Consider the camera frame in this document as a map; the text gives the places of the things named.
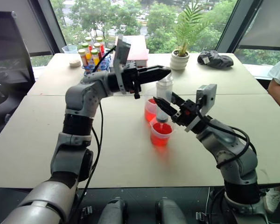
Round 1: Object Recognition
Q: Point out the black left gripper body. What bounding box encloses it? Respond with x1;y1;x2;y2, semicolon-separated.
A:
120;60;142;100

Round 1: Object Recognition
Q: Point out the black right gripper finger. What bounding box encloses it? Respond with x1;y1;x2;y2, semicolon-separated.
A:
153;96;182;117
171;91;189;106

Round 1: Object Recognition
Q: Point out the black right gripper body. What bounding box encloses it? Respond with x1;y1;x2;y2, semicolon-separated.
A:
171;99;202;128

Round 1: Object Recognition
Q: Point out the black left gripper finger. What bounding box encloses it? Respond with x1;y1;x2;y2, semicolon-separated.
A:
137;72;171;86
137;65;172;76

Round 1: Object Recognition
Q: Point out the clear plastic bottle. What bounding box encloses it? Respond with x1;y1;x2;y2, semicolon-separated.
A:
154;74;175;124

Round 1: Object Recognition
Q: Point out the clear cup with red liquid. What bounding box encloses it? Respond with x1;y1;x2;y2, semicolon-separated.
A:
150;118;176;147
144;98;159;122

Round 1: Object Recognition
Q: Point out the red and white box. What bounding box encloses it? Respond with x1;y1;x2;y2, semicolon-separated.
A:
115;35;150;68

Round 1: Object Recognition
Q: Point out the white ribbed plant pot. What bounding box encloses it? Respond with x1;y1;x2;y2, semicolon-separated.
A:
169;49;190;71

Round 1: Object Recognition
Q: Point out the yellow juice bottle green cap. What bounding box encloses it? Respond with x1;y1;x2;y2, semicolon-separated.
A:
91;49;100;66

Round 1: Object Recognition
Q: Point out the orange juice bottle green cap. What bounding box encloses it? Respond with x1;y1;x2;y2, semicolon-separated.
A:
77;48;88;67

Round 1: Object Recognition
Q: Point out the dark grey crumpled cloth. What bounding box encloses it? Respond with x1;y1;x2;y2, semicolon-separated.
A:
197;50;234;69

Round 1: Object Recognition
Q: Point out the green potted palm plant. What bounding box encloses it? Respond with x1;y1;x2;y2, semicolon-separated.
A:
172;1;212;57

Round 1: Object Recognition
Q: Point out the clear plastic measuring jug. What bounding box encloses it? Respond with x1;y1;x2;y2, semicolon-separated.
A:
62;44;78;55

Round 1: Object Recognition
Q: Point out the dark rounded robot leg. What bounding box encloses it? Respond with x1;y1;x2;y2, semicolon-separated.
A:
154;197;188;224
97;196;128;224

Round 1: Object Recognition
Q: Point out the black metal clamp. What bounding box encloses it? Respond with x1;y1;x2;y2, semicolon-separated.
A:
195;210;207;222
80;205;93;221

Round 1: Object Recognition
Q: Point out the white sneaker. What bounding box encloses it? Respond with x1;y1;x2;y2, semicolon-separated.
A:
264;187;280;214

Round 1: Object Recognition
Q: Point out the black monitor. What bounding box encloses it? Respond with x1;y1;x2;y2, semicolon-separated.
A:
0;11;36;87

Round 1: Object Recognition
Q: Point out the black office chair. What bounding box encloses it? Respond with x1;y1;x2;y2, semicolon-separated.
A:
0;79;30;147

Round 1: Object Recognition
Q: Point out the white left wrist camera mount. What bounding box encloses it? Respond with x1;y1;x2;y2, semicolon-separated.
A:
112;35;132;95

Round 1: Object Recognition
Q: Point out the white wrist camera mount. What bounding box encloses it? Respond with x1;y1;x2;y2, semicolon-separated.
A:
184;84;218;134
112;35;132;95

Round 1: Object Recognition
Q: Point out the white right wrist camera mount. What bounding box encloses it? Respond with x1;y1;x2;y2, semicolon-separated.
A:
184;84;218;134

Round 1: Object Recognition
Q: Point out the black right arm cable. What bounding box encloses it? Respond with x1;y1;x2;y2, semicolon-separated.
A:
196;102;258;169

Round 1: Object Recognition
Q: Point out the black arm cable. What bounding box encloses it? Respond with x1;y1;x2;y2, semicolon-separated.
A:
71;45;117;224
196;102;258;169

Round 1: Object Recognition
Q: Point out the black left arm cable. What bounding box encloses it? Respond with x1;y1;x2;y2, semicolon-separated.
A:
71;45;117;224

